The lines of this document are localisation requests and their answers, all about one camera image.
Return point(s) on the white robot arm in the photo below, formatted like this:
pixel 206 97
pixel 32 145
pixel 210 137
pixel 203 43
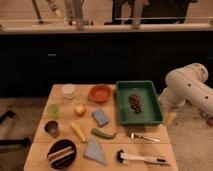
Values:
pixel 186 84

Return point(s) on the red bowl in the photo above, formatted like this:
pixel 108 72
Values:
pixel 100 93

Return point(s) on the blue sponge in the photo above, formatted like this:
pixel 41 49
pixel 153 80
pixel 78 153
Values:
pixel 100 117

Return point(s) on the dark grape bunch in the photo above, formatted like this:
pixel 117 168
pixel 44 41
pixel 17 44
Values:
pixel 135 102

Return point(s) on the yellow onion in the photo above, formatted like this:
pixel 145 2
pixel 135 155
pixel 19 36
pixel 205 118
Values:
pixel 80 110

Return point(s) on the white cup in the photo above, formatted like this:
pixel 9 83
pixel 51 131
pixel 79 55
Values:
pixel 69 91

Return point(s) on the green cucumber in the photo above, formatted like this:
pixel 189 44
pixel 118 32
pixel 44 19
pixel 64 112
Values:
pixel 102 134

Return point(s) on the green plastic tray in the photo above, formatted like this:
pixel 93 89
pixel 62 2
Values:
pixel 151 113

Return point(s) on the silver fork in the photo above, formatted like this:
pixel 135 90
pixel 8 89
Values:
pixel 134 135

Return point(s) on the green cup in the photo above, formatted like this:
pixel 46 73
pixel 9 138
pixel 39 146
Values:
pixel 53 111

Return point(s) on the grey folded cloth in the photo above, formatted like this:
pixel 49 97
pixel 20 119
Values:
pixel 95 152

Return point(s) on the metal cup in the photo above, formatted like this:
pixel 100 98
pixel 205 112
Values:
pixel 52 128

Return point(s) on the dark round plate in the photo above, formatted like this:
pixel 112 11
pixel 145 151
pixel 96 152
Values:
pixel 65 162

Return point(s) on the white handled dish brush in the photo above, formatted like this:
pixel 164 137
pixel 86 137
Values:
pixel 122 157

